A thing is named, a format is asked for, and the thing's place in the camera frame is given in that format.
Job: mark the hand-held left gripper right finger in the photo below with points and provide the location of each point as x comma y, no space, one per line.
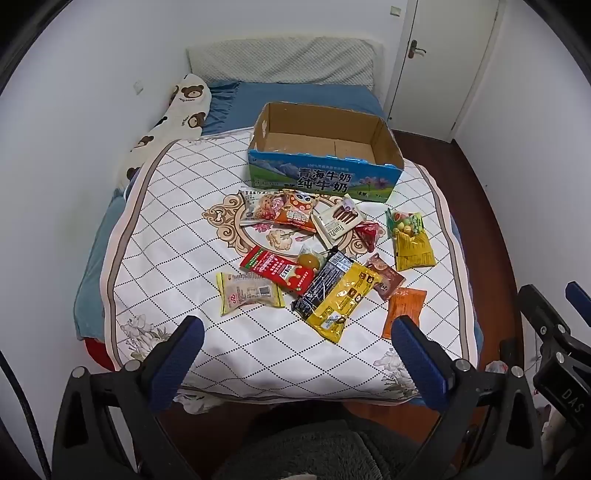
415,357

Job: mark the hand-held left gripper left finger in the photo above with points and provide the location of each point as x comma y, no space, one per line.
180,357

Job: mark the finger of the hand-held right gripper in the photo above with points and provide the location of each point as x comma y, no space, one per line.
581,297
542,318

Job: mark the white wafer packet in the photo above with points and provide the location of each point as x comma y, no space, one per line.
337,221

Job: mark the orange panda snack packet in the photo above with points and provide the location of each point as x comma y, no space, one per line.
298,210

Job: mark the blue printed cardboard box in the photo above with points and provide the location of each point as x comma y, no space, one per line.
318,177

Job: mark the orange flat snack packet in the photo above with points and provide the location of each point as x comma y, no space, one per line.
406,311

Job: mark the white plastic bag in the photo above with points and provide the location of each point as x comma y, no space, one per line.
496,368

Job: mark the red cloth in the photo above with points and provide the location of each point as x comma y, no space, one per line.
99,353

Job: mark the brown snack packet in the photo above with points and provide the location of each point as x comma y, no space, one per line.
388,277

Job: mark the yellow long snack packet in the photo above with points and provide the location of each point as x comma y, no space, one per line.
341,300

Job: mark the pale yellow bread packet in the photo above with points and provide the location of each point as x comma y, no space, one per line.
249,293

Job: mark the yellow chip packet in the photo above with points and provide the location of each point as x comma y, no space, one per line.
415,251

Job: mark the blue bed sheet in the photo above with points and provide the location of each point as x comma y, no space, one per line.
99,277

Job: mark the black long snack packet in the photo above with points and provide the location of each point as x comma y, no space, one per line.
323,281

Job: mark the white diamond pattern quilt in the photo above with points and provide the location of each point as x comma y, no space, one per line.
184,230

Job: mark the red flat snack packet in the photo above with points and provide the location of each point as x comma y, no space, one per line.
272,267

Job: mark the red triangular snack packet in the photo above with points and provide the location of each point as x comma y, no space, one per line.
369,235

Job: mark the green candy packet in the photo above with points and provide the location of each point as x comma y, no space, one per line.
405,224

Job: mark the grey fuzzy clothing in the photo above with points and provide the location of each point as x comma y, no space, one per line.
318,452

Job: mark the clear packet with orange bun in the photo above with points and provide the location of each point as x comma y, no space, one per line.
309,261

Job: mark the white oat cookie packet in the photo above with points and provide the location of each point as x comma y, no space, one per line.
258,205

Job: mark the bear print pillow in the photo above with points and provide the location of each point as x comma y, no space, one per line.
184,110

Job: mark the blue frilled pillow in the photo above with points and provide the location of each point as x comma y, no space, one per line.
221,104

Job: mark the white door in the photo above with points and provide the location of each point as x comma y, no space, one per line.
443,69

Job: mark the white quilted headboard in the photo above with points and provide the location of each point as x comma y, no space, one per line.
286,60

